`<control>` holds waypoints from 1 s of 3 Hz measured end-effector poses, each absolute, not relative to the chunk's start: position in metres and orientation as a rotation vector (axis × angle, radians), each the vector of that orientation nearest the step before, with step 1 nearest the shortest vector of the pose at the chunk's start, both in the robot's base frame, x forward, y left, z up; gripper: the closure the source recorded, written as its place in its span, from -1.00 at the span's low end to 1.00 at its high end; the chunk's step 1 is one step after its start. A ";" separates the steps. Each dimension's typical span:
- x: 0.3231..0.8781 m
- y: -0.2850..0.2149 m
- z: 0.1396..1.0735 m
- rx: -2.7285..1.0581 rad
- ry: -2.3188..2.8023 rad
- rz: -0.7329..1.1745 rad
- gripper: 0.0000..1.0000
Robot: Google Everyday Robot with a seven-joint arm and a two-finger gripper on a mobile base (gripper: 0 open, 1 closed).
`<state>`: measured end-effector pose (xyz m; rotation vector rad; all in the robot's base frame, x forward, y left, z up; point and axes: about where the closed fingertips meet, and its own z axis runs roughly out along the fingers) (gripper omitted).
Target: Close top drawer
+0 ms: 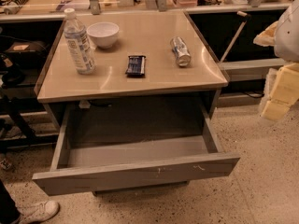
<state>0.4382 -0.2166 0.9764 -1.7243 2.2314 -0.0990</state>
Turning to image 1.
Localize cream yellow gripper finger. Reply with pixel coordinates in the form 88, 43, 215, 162
260, 63, 299, 121

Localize grey top drawer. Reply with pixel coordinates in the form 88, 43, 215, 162
33, 104, 239, 196

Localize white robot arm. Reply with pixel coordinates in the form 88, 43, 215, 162
253, 0, 299, 121

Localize grey drawer cabinet with tabletop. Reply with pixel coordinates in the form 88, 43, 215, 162
33, 9, 231, 198

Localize white stick with black tip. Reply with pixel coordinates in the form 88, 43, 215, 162
220, 11, 250, 63

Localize silver drink can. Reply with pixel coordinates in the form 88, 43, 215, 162
170, 36, 192, 67

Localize dark blue snack packet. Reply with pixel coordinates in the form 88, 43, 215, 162
125, 55, 146, 77

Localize white ceramic bowl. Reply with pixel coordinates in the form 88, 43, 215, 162
87, 21, 120, 49

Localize clear plastic water bottle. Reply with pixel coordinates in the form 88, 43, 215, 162
64, 8, 95, 75

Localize black bag on shelf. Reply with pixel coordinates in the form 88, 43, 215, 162
4, 41, 47, 59

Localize white sneaker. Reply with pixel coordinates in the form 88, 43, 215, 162
17, 201, 60, 224

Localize dark trouser leg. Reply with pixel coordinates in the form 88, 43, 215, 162
0, 180, 21, 224

